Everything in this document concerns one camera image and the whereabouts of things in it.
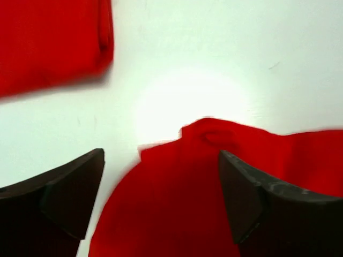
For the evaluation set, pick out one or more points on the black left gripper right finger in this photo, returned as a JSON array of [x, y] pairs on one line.
[[271, 217]]

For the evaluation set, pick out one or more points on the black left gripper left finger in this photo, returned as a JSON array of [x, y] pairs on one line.
[[49, 214]]

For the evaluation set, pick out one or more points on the red t-shirt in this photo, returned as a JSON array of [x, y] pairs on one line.
[[50, 43], [171, 203]]

